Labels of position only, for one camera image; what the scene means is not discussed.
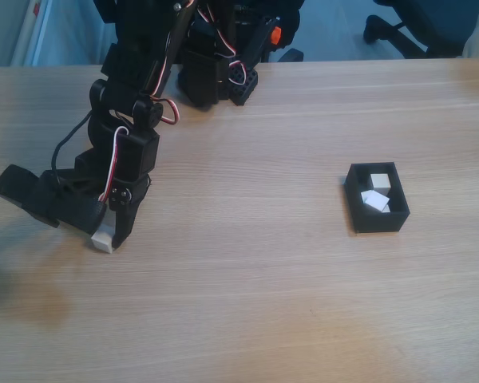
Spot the dark open-top box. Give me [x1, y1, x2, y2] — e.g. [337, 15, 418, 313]
[344, 161, 411, 235]

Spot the white panel with red mark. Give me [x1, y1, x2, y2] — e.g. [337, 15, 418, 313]
[10, 0, 53, 67]

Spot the black orange table clamp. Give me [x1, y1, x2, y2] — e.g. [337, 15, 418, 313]
[239, 15, 283, 71]

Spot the blue office chair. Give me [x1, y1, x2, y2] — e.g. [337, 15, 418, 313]
[362, 0, 468, 59]

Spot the red white servo cable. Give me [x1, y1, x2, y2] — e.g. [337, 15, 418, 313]
[149, 0, 196, 127]
[99, 126, 131, 203]

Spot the black camera cable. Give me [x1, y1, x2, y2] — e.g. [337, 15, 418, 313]
[51, 111, 95, 188]

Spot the black oval camera box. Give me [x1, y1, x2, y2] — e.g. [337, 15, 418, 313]
[0, 163, 107, 235]

